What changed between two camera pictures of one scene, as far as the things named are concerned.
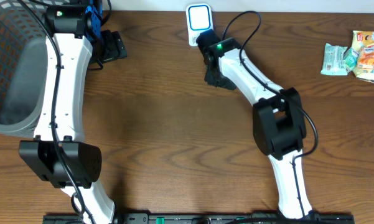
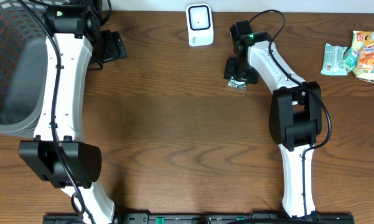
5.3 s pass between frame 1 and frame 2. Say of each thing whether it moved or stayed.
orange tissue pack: stayed
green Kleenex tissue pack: stayed
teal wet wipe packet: stayed
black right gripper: moved
